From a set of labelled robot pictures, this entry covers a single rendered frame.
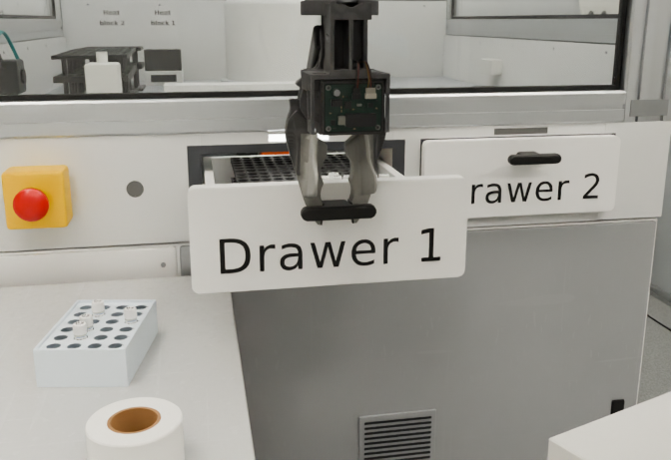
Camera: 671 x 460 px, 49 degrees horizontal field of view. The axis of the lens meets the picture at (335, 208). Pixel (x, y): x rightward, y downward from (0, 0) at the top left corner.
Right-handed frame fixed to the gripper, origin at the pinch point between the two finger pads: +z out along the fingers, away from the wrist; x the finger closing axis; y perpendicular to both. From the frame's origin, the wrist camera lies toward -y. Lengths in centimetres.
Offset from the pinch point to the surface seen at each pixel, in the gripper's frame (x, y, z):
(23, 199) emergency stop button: -33.6, -19.0, 2.0
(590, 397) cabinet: 46, -26, 40
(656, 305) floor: 161, -173, 91
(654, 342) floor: 140, -142, 91
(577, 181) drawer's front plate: 39.8, -24.4, 4.0
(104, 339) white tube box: -22.8, 3.0, 10.9
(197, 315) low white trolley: -14.2, -9.9, 14.4
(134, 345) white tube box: -20.1, 3.3, 11.6
